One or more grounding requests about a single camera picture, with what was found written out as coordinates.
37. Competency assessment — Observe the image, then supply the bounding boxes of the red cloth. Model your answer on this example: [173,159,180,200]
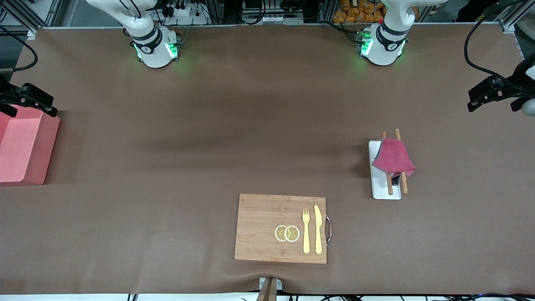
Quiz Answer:
[372,138,417,178]

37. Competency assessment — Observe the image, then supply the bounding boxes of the pink plastic bin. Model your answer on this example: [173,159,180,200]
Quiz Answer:
[0,110,61,187]

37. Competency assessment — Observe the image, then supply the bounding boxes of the wooden rod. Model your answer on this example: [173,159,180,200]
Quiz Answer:
[382,132,394,195]
[395,129,408,194]

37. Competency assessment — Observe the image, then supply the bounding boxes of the white rack base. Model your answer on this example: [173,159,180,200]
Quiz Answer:
[368,140,402,200]

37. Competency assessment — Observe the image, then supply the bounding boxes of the orange snack packets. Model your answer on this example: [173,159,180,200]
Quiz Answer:
[333,0,387,23]

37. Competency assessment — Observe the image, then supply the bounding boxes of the white power strip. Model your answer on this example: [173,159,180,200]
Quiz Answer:
[242,0,306,25]
[165,3,208,25]

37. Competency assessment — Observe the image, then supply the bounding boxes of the yellow knife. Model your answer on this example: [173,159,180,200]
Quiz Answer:
[314,204,323,255]

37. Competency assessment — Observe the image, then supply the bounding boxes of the yellow fork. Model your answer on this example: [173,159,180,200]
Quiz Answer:
[302,208,311,254]

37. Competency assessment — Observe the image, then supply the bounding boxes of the wooden cutting board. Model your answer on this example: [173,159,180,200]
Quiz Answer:
[234,194,333,265]

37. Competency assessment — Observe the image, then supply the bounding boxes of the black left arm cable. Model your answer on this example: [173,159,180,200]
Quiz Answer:
[464,0,527,85]

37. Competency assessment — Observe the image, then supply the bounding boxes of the aluminium frame profile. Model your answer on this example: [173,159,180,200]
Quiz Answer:
[476,0,523,35]
[0,0,63,41]

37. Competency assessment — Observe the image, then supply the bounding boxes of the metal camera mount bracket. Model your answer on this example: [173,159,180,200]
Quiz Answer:
[256,277,283,301]

